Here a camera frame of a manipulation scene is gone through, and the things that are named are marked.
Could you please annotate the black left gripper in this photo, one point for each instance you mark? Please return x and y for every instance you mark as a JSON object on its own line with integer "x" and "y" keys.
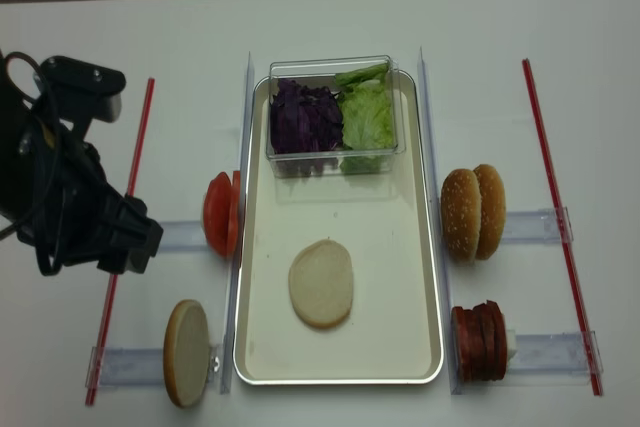
{"x": 83, "y": 218}

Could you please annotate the bun slice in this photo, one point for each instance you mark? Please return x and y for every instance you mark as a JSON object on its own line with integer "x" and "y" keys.
{"x": 186, "y": 353}
{"x": 321, "y": 284}

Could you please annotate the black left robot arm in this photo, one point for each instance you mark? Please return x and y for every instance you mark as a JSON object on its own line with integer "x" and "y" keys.
{"x": 26, "y": 95}

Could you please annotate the tomato slices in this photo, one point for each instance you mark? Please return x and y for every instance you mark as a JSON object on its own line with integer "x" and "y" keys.
{"x": 220, "y": 215}

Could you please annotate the green lettuce leaves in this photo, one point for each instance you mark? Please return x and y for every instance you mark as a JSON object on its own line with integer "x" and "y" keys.
{"x": 367, "y": 118}

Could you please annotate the stack of meat slices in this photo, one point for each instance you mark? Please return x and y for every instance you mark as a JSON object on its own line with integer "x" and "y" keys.
{"x": 481, "y": 342}

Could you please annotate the white meat pusher block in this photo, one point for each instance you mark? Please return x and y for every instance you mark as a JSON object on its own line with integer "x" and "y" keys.
{"x": 511, "y": 343}

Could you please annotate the clear meat pusher track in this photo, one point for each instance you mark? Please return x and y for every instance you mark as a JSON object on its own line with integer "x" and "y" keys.
{"x": 551, "y": 355}

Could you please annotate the bun bottom slice in rack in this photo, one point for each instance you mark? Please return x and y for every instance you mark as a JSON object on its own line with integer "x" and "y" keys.
{"x": 186, "y": 353}

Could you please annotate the purple cabbage shreds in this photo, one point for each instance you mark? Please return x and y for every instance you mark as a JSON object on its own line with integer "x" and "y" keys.
{"x": 304, "y": 120}

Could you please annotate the clear plastic salad box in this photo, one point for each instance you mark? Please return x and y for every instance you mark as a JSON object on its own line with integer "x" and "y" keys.
{"x": 319, "y": 73}

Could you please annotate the cream metal tray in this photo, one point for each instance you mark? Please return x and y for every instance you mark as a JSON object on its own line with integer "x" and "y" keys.
{"x": 393, "y": 333}

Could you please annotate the sesame bun top front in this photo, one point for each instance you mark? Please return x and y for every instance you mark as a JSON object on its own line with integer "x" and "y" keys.
{"x": 460, "y": 210}

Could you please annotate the sesame bun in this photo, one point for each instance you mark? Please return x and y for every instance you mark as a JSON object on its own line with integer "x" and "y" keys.
{"x": 460, "y": 210}
{"x": 493, "y": 210}

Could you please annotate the sesame bun top rear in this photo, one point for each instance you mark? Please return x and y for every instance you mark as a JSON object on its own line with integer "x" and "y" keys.
{"x": 493, "y": 210}

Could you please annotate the clear bun pusher track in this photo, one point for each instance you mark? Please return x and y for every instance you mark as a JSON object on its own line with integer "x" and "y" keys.
{"x": 544, "y": 226}

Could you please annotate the red rail strip left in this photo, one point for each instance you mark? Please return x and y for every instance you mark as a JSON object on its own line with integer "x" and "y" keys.
{"x": 135, "y": 157}

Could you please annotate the red rail strip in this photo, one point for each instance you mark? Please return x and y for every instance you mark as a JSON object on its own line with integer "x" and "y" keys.
{"x": 135, "y": 157}
{"x": 579, "y": 305}

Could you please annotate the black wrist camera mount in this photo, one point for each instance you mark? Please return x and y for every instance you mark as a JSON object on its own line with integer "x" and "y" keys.
{"x": 85, "y": 91}

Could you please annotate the clear divider wall right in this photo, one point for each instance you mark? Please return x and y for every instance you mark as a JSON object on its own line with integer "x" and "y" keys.
{"x": 433, "y": 192}

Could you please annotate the red rail strip right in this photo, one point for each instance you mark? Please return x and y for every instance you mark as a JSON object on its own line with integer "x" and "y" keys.
{"x": 579, "y": 305}

